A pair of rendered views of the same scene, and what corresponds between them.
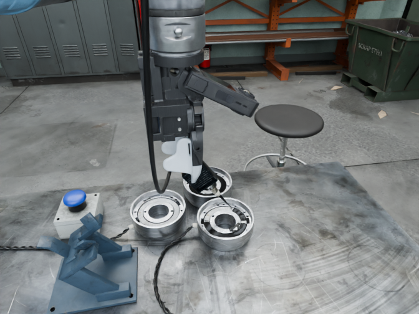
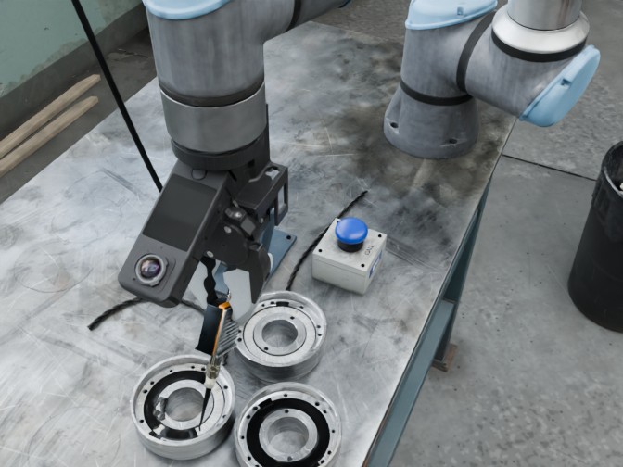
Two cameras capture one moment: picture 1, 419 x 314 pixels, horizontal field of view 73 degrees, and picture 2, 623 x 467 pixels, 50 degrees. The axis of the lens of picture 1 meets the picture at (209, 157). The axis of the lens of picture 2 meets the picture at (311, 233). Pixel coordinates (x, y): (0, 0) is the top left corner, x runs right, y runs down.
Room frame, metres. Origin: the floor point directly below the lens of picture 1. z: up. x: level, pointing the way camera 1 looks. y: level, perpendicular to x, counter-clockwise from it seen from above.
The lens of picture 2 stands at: (0.68, -0.27, 1.43)
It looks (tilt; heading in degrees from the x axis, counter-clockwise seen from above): 44 degrees down; 124
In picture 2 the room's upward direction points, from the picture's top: 1 degrees clockwise
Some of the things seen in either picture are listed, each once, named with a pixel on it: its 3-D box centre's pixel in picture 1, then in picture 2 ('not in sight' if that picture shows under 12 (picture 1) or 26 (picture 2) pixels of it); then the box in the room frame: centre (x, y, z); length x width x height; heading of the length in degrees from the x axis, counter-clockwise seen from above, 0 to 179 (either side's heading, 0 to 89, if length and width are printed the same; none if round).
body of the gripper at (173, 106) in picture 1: (174, 94); (227, 183); (0.38, 0.05, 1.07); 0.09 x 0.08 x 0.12; 101
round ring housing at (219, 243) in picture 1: (224, 223); (185, 408); (0.37, -0.03, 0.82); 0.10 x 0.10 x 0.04
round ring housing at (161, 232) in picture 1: (159, 214); (279, 337); (0.40, 0.10, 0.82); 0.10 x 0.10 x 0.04
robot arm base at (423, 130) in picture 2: not in sight; (435, 104); (0.34, 0.58, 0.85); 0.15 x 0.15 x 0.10
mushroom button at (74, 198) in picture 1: (77, 204); (350, 240); (0.39, 0.25, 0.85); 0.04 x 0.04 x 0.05
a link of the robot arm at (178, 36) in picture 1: (176, 33); (210, 104); (0.38, 0.04, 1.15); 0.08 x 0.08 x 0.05
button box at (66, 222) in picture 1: (77, 214); (351, 252); (0.39, 0.25, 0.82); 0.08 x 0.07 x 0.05; 99
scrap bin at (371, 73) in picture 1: (391, 59); not in sight; (3.23, -2.03, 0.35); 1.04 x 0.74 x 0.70; 9
